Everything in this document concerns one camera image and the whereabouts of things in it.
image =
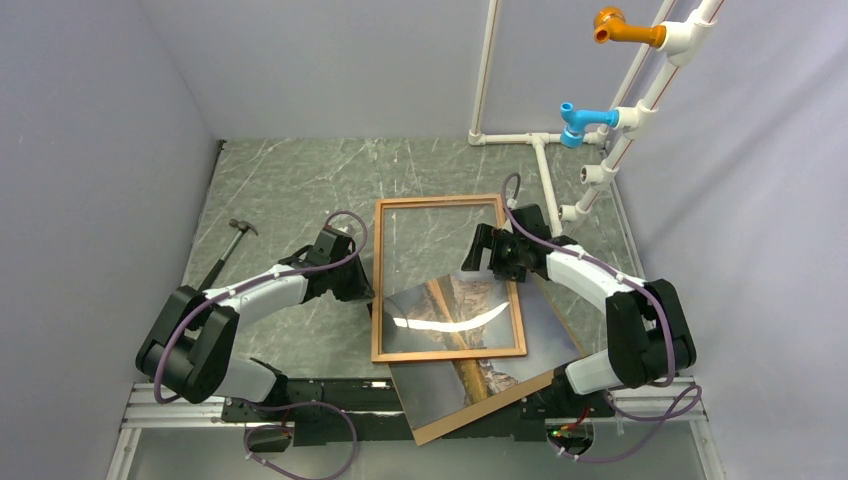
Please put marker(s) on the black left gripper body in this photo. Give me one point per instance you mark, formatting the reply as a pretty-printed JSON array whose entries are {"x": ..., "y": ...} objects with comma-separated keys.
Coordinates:
[{"x": 348, "y": 282}]

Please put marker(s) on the orange pipe elbow fitting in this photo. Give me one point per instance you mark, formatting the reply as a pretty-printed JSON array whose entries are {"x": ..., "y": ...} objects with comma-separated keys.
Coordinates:
[{"x": 610, "y": 24}]

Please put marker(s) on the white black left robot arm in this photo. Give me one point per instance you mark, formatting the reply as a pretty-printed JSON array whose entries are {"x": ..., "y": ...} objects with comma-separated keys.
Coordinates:
[{"x": 188, "y": 350}]

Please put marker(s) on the black handled claw hammer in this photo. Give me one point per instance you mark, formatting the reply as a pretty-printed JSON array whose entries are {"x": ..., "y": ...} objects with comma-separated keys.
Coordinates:
[{"x": 241, "y": 227}]

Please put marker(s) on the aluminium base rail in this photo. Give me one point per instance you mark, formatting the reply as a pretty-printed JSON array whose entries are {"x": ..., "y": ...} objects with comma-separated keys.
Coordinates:
[{"x": 334, "y": 410}]

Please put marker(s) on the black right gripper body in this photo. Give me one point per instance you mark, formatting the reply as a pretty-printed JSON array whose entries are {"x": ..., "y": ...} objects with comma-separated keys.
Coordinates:
[{"x": 507, "y": 247}]

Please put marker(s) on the white PVC pipe rack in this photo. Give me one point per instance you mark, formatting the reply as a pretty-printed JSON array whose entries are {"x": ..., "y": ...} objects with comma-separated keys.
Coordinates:
[{"x": 677, "y": 41}]

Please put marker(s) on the brown backing board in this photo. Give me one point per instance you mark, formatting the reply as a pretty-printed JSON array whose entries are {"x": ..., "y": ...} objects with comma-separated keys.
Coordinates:
[{"x": 440, "y": 397}]

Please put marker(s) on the glossy mountain landscape photo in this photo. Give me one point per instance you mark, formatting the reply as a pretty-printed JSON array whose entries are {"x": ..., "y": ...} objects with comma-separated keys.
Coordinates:
[{"x": 463, "y": 345}]

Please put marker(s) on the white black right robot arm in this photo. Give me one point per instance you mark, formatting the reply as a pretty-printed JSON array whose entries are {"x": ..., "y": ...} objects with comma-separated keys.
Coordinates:
[{"x": 648, "y": 337}]

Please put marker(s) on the blue pipe elbow fitting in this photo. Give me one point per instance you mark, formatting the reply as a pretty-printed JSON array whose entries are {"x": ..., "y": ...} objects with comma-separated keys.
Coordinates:
[{"x": 577, "y": 120}]

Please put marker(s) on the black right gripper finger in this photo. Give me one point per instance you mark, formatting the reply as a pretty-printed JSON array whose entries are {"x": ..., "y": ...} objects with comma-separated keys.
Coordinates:
[
  {"x": 509, "y": 269},
  {"x": 483, "y": 239}
]

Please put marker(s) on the wooden picture frame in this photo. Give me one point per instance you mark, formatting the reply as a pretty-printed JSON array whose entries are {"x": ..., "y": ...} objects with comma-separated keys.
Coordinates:
[{"x": 455, "y": 316}]

